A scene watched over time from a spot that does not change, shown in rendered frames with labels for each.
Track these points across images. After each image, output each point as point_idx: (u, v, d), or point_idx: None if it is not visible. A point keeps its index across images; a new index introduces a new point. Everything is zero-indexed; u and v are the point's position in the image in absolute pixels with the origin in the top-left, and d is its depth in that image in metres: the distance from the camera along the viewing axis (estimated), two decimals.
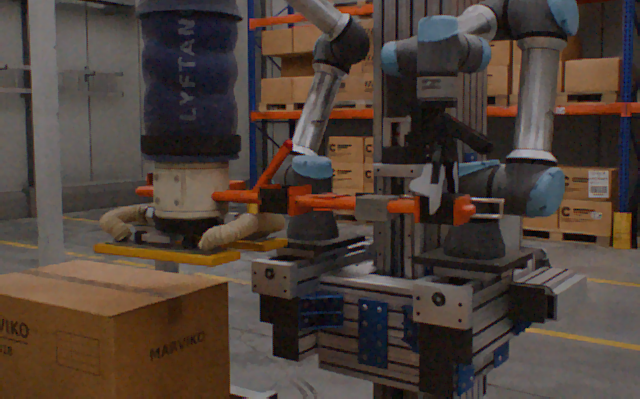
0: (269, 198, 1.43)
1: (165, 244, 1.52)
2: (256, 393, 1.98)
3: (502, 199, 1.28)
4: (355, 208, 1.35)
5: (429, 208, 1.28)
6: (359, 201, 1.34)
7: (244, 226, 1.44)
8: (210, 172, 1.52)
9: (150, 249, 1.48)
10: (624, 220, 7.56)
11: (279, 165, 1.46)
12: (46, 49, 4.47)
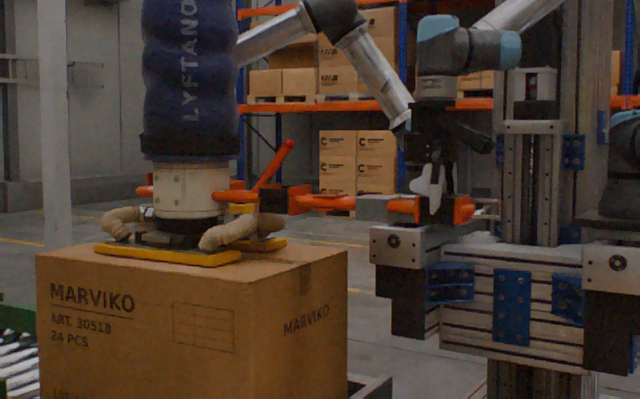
0: (269, 198, 1.43)
1: (165, 244, 1.52)
2: (366, 378, 1.77)
3: (500, 200, 1.27)
4: (355, 208, 1.35)
5: (429, 208, 1.28)
6: (359, 201, 1.34)
7: (244, 226, 1.44)
8: (210, 172, 1.52)
9: (150, 249, 1.48)
10: None
11: (279, 165, 1.46)
12: (56, 23, 4.17)
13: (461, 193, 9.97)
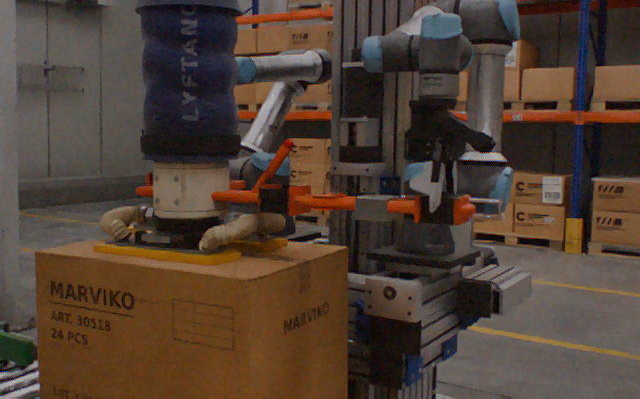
0: (269, 198, 1.43)
1: (165, 244, 1.52)
2: None
3: (500, 200, 1.27)
4: (355, 208, 1.35)
5: (429, 208, 1.28)
6: (359, 201, 1.34)
7: (244, 226, 1.44)
8: (210, 172, 1.52)
9: (150, 249, 1.48)
10: (576, 225, 7.78)
11: (279, 165, 1.46)
12: (6, 42, 4.41)
13: None
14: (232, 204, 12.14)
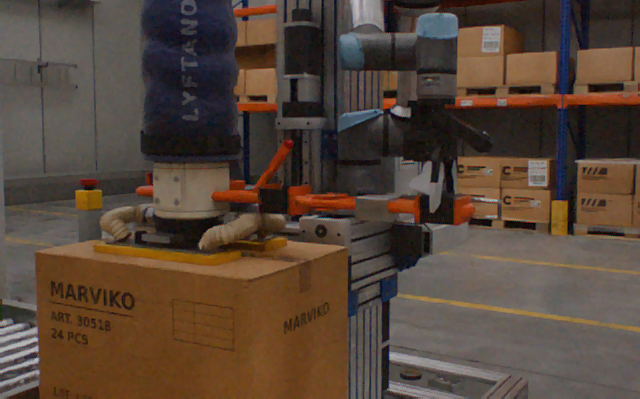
0: (269, 198, 1.43)
1: (165, 244, 1.52)
2: None
3: (500, 200, 1.27)
4: (355, 208, 1.35)
5: (429, 208, 1.28)
6: (359, 201, 1.34)
7: (244, 226, 1.44)
8: (210, 172, 1.52)
9: (150, 249, 1.48)
10: (561, 207, 7.88)
11: (279, 165, 1.46)
12: None
13: None
14: None
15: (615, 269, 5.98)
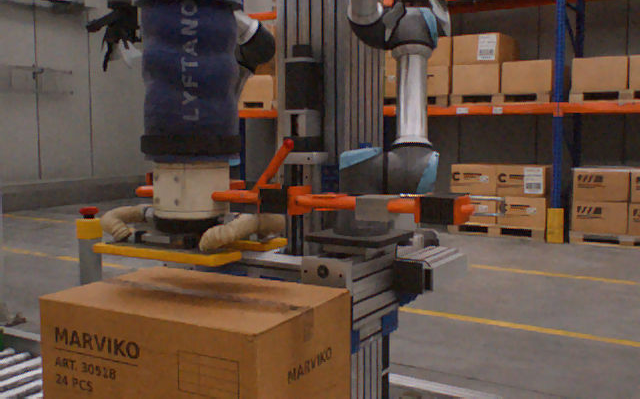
0: (269, 198, 1.43)
1: (165, 244, 1.52)
2: None
3: (504, 198, 1.31)
4: (355, 208, 1.35)
5: (429, 208, 1.28)
6: (359, 201, 1.34)
7: (244, 226, 1.44)
8: (210, 172, 1.52)
9: (150, 249, 1.48)
10: (557, 215, 7.91)
11: (279, 165, 1.46)
12: None
13: None
14: None
15: (611, 279, 6.01)
